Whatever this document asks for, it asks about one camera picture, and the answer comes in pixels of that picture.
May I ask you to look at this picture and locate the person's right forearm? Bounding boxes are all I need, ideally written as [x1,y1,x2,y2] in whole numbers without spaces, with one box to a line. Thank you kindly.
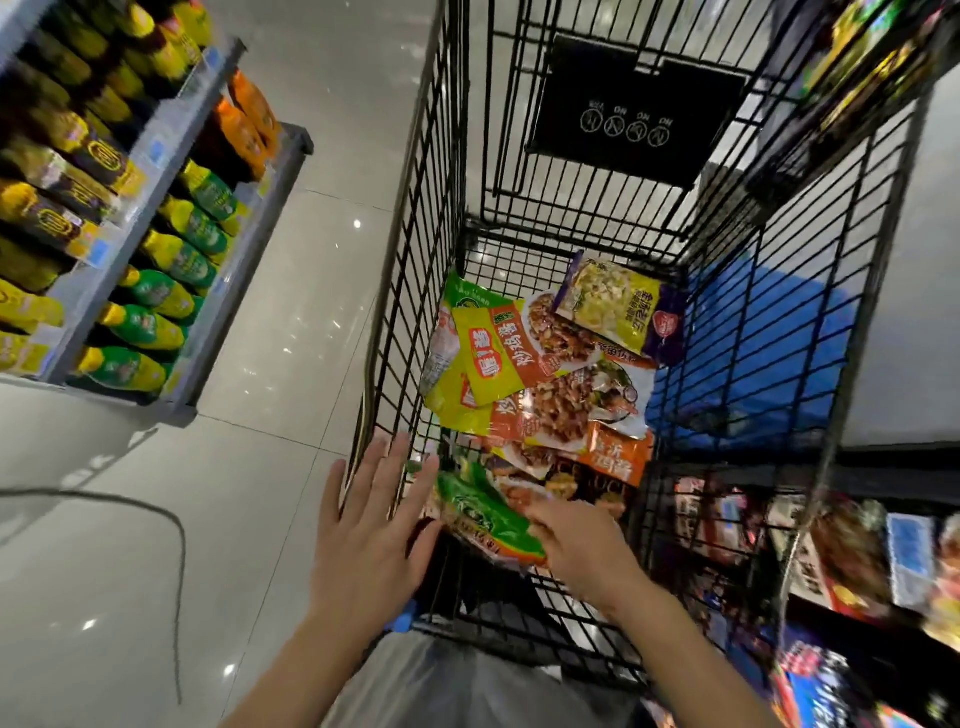
[603,577,785,728]

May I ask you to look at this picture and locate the display of packaged frozen foods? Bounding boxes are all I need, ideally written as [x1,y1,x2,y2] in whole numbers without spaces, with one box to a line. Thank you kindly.
[658,474,960,728]

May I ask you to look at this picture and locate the green orange seasoning packet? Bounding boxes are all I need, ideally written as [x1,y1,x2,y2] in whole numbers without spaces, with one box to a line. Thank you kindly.
[429,456,550,569]

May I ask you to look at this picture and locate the person's left hand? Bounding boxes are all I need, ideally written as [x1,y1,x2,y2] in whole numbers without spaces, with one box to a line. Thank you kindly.
[309,433,445,640]

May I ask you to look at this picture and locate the black cart seat flap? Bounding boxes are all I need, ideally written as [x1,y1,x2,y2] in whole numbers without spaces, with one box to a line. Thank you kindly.
[525,33,751,190]

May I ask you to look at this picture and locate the purple yellow food packet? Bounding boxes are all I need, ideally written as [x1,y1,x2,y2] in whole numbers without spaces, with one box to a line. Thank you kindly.
[552,250,688,369]

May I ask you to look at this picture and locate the display of colourful snack packets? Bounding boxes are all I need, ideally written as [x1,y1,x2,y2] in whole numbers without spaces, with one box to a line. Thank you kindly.
[750,0,960,207]

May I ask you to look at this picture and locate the dark brown food packet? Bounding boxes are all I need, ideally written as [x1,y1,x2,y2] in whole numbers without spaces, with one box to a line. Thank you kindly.
[486,457,633,520]

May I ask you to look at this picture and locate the blue platform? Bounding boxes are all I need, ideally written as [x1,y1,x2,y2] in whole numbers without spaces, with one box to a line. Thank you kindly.
[646,253,860,453]

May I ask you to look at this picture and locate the rows of dark yellow-capped bottles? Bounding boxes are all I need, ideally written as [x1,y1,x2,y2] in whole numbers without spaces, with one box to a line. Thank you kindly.
[0,0,220,378]

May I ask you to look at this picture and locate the grey shelf unit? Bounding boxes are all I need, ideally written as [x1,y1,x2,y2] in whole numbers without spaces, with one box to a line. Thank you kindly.
[0,0,315,429]

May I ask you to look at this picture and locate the row of green labelled bottles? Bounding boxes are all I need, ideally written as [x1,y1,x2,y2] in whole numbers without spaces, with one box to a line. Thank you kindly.
[73,159,252,396]

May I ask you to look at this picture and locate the thin black cable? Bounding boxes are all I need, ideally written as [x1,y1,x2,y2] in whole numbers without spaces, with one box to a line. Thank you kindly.
[0,487,189,706]

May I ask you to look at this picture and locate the black wire shopping cart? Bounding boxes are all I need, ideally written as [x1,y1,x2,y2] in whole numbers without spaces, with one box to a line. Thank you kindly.
[341,0,960,693]

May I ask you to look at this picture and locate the orange seasoning packet yellow label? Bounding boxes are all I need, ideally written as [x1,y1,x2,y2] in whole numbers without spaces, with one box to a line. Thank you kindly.
[418,270,603,410]

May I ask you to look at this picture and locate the orange seasoning packet stir-fry picture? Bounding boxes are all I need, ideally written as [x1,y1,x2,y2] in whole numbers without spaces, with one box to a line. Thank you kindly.
[426,351,659,455]

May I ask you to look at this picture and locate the grey garment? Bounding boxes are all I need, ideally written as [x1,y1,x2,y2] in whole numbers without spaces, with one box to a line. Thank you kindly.
[321,632,640,728]

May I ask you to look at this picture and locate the person's left forearm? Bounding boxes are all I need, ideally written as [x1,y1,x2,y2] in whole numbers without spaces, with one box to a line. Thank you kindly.
[221,611,399,728]

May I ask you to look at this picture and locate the person's right hand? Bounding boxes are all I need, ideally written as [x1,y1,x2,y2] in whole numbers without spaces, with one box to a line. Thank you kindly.
[524,498,648,613]

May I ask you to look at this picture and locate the orange labelled bottle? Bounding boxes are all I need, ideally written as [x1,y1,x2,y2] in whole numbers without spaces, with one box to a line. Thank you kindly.
[196,97,269,183]
[227,69,284,155]

